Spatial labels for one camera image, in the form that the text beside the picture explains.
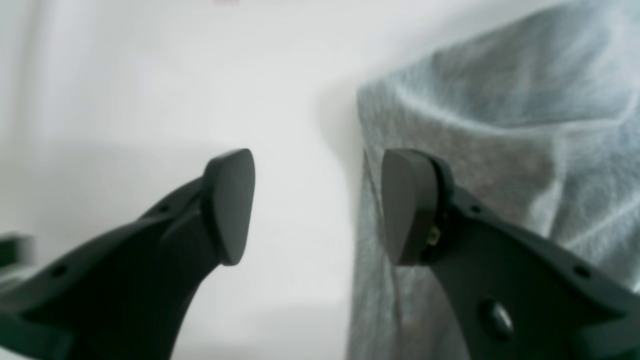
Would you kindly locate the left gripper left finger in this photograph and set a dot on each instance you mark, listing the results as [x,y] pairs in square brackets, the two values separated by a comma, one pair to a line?
[124,294]

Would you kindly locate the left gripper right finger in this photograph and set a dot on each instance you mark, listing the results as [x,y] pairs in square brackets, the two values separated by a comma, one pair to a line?
[515,295]

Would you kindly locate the grey t-shirt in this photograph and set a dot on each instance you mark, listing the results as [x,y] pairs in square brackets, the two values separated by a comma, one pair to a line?
[539,120]

